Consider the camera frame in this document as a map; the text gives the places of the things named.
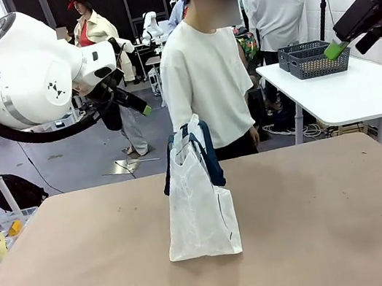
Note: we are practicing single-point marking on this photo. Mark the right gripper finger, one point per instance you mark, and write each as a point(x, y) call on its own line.
point(354, 21)
point(369, 41)

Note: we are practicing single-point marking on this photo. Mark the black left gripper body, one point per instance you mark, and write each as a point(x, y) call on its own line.
point(103, 88)

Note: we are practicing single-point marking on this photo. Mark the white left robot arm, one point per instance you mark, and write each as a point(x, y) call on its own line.
point(36, 85)

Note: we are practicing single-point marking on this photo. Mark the person's left forearm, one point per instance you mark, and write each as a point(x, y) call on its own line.
point(251, 110)

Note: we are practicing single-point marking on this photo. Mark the black bag on floor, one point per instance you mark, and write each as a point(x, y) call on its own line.
point(14, 190)

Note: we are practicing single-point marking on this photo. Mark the person's left hand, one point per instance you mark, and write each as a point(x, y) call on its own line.
point(254, 134)

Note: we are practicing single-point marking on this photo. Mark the grey plastic lattice basket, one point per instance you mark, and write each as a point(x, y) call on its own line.
point(317, 63)
point(290, 55)

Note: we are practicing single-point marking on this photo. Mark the large white side table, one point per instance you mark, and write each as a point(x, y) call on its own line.
point(345, 93)

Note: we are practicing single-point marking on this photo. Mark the mannequin with red hat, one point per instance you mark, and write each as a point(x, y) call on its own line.
point(97, 30)

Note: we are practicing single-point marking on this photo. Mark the bystander with blurred face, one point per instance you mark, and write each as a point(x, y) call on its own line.
point(61, 33)

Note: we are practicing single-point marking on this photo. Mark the person in white t-shirt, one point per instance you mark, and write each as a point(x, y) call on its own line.
point(201, 74)

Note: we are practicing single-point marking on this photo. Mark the small white background robot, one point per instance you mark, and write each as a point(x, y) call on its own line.
point(150, 28)

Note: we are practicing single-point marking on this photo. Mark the mannequin in white shirt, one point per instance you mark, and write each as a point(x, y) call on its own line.
point(274, 6)

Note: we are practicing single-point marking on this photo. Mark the bystander in blue shirt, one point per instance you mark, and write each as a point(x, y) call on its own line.
point(176, 16)

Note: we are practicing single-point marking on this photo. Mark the colourful floral garment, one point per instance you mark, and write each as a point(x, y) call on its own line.
point(247, 44)

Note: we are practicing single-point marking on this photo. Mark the small yellow item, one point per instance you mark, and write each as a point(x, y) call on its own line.
point(15, 228)

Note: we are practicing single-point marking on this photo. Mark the clear plastic storage bin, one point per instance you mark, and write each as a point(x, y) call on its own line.
point(1, 221)

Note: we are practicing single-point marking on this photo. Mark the metal mannequin base plate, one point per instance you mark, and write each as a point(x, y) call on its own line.
point(125, 166)

